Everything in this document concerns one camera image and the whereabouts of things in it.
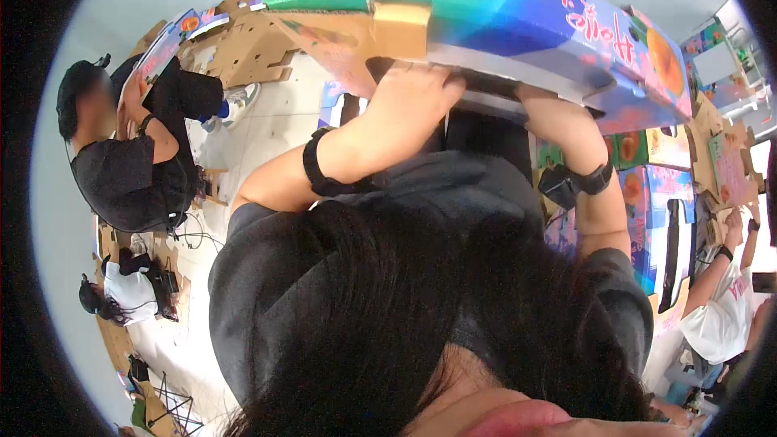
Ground person's right hand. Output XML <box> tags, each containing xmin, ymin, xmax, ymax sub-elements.
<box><xmin>516</xmin><ymin>84</ymin><xmax>608</xmax><ymax>172</ymax></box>

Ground person's left hand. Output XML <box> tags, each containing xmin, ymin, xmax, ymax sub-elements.
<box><xmin>346</xmin><ymin>63</ymin><xmax>468</xmax><ymax>178</ymax></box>

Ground person's left fingers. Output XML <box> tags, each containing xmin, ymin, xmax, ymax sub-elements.
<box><xmin>419</xmin><ymin>66</ymin><xmax>468</xmax><ymax>109</ymax></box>

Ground colourful fruit print carton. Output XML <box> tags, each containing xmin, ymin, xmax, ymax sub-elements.
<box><xmin>263</xmin><ymin>0</ymin><xmax>694</xmax><ymax>136</ymax></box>

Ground black wrist band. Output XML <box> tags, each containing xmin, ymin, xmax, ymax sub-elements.
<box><xmin>537</xmin><ymin>159</ymin><xmax>614</xmax><ymax>211</ymax></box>
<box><xmin>301</xmin><ymin>127</ymin><xmax>391</xmax><ymax>199</ymax></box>

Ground person's body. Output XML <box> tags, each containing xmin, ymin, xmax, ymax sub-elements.
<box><xmin>208</xmin><ymin>151</ymin><xmax>654</xmax><ymax>415</ymax></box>

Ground pile of flat cardboard sheets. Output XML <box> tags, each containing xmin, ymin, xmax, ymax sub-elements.
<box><xmin>685</xmin><ymin>90</ymin><xmax>767</xmax><ymax>214</ymax></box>
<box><xmin>129</xmin><ymin>0</ymin><xmax>304</xmax><ymax>91</ymax></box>

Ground stack of fruit print cartons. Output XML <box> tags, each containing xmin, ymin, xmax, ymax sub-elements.
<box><xmin>534</xmin><ymin>126</ymin><xmax>698</xmax><ymax>315</ymax></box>

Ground wooden stool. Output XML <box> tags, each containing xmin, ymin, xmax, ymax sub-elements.
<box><xmin>193</xmin><ymin>166</ymin><xmax>230</xmax><ymax>207</ymax></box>

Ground flat fruit print carton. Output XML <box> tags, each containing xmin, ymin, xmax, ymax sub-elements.
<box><xmin>119</xmin><ymin>9</ymin><xmax>201</xmax><ymax>140</ymax></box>

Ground black folding stand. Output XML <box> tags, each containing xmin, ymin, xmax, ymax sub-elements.
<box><xmin>144</xmin><ymin>370</ymin><xmax>206</xmax><ymax>437</ymax></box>

